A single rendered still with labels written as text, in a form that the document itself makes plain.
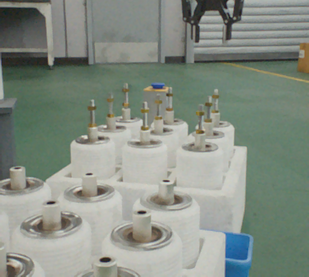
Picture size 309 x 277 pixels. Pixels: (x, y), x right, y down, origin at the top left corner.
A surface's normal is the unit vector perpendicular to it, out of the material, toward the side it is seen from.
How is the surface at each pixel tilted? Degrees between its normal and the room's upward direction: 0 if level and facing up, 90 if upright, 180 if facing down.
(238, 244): 88
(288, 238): 0
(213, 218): 90
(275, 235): 0
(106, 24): 90
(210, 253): 0
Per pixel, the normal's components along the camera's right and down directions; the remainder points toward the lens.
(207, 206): -0.25, 0.21
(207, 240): 0.00, -0.98
